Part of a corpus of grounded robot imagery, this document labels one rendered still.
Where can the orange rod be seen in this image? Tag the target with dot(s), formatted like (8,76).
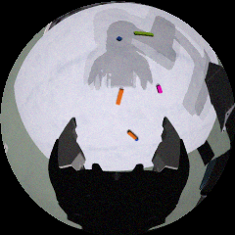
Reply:
(131,134)
(119,96)

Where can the small magenta rod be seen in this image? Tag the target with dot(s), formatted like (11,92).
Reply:
(159,89)

